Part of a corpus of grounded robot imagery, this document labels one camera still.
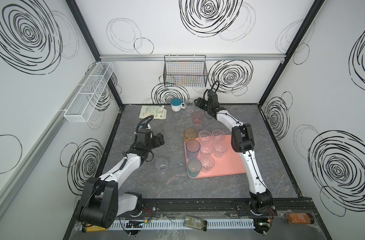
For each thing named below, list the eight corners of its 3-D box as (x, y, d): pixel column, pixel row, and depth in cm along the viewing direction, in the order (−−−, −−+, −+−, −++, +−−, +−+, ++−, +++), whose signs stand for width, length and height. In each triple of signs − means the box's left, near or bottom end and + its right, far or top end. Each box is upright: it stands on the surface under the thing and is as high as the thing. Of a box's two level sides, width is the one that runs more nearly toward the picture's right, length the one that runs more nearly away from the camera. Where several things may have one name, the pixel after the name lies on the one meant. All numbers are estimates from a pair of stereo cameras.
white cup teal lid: (174, 113, 117) (173, 107, 112) (167, 103, 125) (166, 97, 119) (185, 109, 120) (185, 103, 115) (177, 99, 128) (177, 93, 122)
